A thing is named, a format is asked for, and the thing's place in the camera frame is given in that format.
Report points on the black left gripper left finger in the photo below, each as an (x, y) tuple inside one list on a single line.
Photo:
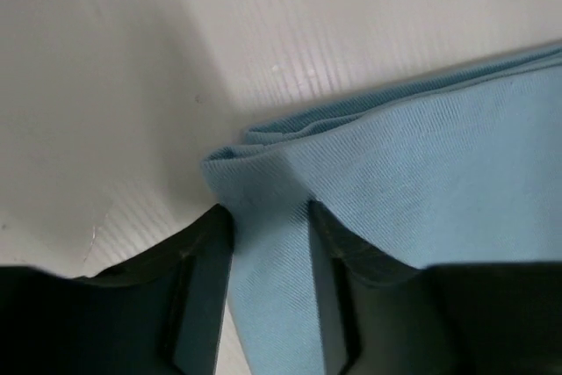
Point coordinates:
[(159, 312)]

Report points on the light blue trousers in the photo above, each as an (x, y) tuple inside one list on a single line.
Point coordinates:
[(460, 167)]

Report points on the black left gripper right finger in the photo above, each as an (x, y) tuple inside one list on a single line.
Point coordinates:
[(378, 315)]

